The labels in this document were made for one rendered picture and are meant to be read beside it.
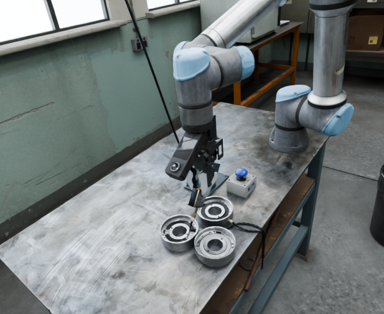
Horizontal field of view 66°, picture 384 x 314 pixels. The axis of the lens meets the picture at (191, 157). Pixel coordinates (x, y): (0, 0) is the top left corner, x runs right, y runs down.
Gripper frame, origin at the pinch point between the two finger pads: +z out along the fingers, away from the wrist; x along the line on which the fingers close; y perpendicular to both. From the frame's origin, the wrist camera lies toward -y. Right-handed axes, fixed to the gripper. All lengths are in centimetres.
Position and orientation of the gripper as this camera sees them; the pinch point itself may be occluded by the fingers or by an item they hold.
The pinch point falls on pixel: (198, 193)
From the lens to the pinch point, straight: 77.8
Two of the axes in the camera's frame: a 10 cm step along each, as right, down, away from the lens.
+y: 6.0, -4.8, 6.4
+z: 1.0, 8.4, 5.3
